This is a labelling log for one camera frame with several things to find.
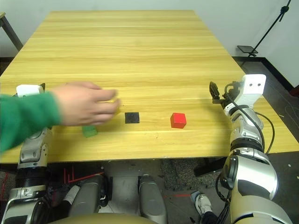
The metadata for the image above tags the red cube block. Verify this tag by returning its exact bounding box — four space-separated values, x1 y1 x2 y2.
170 112 187 129

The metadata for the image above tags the green sleeved person forearm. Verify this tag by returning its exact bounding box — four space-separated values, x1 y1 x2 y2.
0 92 63 154

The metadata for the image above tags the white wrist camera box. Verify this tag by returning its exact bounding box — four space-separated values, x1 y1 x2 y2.
16 84 45 98
233 74 267 108

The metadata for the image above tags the green cube block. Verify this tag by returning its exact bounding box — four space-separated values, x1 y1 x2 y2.
82 125 98 138

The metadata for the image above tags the grey right robot leg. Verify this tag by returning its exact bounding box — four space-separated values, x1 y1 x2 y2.
139 174 168 224

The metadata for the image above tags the white sneaker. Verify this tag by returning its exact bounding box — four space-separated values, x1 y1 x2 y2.
195 193 214 217

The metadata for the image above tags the white robot pelvis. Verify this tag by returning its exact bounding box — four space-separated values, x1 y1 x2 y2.
104 161 141 214

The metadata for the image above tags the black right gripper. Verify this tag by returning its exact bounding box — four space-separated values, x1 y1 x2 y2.
209 81 242 109

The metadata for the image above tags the black tripod stand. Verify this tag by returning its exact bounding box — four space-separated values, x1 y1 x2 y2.
242 0 292 66

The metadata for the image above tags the grey robot leg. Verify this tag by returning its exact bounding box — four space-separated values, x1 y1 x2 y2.
139 174 168 224
67 175 105 217

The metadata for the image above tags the bare person hand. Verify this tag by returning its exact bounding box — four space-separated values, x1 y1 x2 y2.
50 81 121 128

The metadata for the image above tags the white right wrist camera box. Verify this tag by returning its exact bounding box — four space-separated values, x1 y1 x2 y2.
233 74 267 108

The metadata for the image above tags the black stand tray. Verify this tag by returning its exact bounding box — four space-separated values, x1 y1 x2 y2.
237 45 259 54

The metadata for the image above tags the grey side table leg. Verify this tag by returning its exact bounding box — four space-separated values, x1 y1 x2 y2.
0 12 24 52

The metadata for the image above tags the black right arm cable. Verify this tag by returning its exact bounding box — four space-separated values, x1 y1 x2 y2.
224 84 276 155

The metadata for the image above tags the yellow cube block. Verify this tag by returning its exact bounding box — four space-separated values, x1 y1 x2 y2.
102 98 121 115

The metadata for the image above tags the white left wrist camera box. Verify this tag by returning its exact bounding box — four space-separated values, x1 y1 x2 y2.
16 84 45 98

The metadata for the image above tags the olive robot torso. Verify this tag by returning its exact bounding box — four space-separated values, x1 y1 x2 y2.
46 213 150 224

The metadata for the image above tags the grey left robot leg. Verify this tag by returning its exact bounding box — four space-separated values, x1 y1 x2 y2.
67 175 105 217

